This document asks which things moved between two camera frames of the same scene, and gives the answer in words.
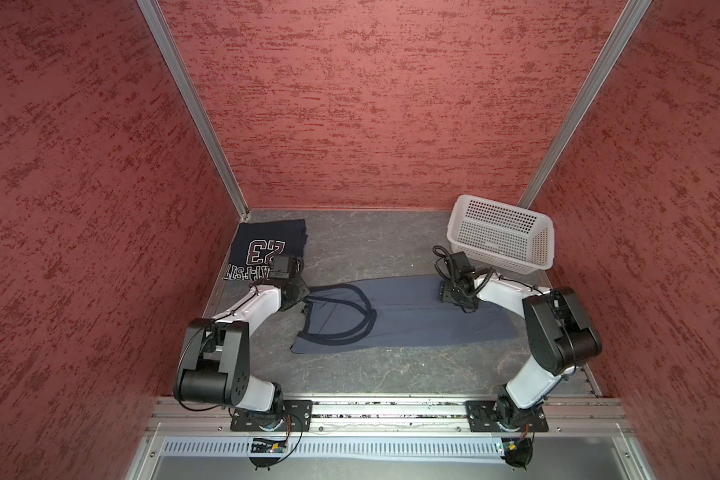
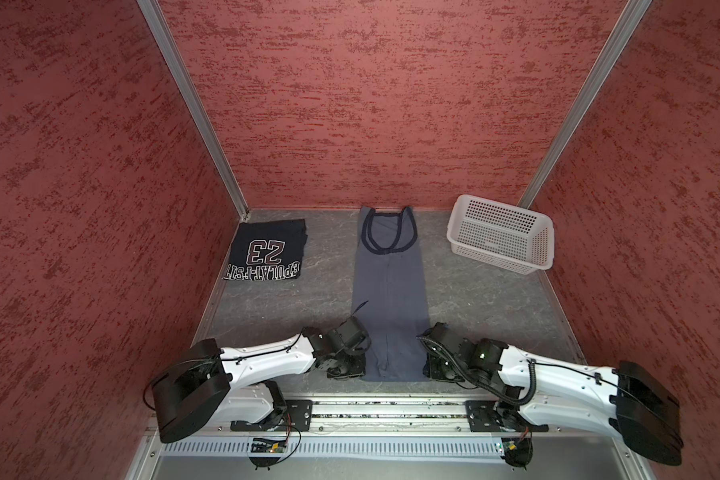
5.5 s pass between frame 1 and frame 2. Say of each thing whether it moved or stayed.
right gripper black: moved
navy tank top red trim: stayed
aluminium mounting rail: stayed
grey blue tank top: moved
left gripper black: moved
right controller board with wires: stayed
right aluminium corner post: stayed
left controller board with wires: stayed
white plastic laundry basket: stayed
